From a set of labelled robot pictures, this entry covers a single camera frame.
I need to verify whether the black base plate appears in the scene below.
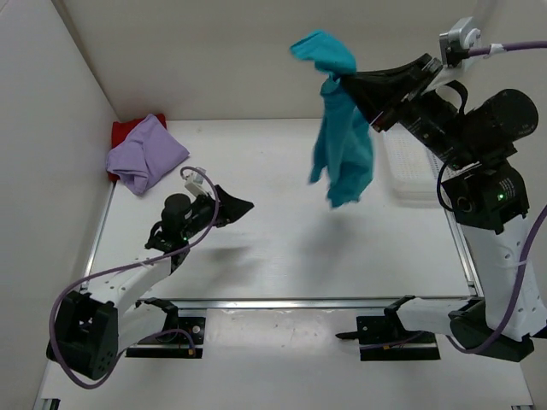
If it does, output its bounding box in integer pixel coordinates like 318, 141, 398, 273
356, 316, 441, 362
125, 310, 206, 360

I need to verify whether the red t shirt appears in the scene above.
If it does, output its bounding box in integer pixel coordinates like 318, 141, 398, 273
107, 114, 168, 183

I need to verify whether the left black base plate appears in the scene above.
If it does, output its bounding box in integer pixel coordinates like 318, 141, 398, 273
125, 310, 206, 360

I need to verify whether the purple t shirt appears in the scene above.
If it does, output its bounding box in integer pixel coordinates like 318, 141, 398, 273
106, 114, 190, 196

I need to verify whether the aluminium rail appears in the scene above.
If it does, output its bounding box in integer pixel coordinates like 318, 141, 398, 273
76, 296, 488, 313

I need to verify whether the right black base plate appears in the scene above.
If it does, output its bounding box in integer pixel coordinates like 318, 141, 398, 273
356, 316, 441, 362

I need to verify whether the teal t shirt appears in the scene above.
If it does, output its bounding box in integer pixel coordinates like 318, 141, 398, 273
290, 30, 374, 208

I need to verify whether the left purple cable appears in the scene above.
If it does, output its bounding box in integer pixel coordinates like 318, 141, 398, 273
49, 166, 221, 390

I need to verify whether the white plastic basket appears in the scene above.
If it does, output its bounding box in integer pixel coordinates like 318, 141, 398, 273
380, 125, 439, 208

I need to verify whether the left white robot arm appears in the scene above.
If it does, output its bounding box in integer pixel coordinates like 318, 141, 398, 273
46, 185, 254, 380

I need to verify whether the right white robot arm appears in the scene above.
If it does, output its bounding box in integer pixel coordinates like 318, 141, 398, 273
340, 55, 546, 362

